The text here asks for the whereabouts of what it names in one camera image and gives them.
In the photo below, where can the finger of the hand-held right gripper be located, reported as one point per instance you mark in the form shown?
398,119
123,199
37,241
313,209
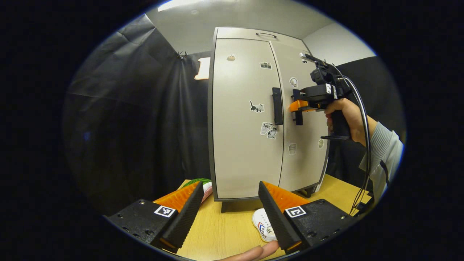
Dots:
301,106

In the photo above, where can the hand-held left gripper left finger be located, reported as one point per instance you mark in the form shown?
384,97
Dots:
185,217

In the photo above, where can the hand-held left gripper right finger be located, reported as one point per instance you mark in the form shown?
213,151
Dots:
277,217

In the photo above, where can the white canvas shoe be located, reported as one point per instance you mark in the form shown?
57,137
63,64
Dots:
262,226

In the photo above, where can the black cat sticker cabinet door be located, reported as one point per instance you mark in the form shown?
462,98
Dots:
304,159

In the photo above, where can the grey shoe cabinet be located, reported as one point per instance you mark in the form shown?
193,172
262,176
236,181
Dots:
246,163

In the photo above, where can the camera sticker cabinet door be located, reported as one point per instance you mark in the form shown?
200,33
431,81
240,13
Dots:
239,156

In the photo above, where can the grey cabinet drawer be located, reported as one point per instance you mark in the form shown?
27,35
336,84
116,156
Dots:
239,33

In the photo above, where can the watermelon slice toy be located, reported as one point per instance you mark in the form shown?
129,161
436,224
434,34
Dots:
204,185

